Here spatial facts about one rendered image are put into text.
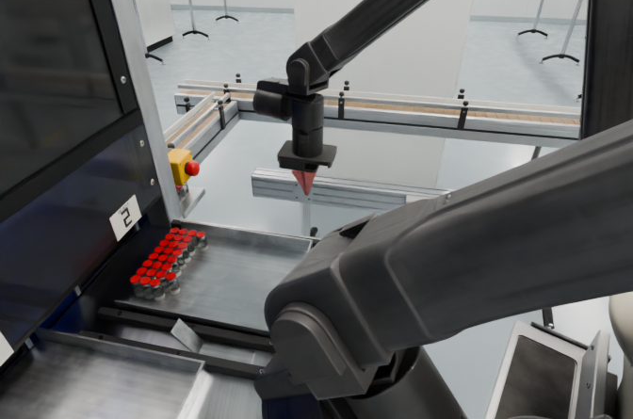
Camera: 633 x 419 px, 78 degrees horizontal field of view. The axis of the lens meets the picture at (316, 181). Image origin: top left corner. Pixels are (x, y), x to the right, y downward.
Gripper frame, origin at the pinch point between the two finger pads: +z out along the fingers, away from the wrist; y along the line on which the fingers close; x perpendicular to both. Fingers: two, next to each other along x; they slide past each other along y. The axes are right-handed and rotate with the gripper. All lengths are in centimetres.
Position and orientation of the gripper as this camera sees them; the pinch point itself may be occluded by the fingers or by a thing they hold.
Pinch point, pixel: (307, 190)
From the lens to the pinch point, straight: 78.9
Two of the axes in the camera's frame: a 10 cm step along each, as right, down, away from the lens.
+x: -2.3, 5.4, -8.1
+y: -9.7, -1.4, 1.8
